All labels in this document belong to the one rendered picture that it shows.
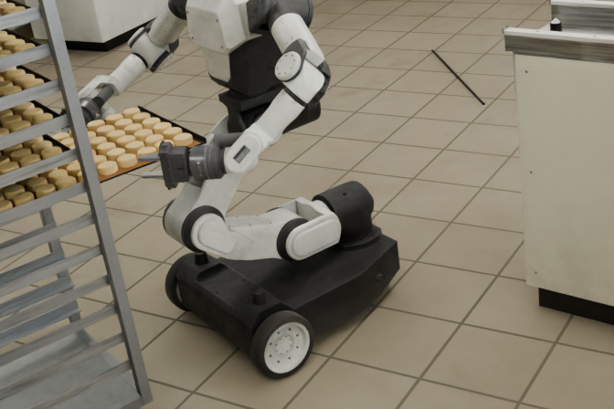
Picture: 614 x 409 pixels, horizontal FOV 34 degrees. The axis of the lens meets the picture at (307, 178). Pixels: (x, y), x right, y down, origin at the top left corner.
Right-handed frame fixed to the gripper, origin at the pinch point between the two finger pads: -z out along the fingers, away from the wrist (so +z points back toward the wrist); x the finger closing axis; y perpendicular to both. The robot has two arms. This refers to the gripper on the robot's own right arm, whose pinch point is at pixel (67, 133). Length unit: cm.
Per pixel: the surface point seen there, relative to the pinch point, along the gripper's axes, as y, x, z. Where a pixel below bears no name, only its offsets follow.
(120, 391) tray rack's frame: 16, -62, -38
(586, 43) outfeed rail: 146, 12, 12
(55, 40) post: 23, 39, -40
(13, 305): -20, -45, -20
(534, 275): 130, -63, 20
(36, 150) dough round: 8.4, 10.2, -35.7
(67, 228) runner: 15.5, -8.1, -43.6
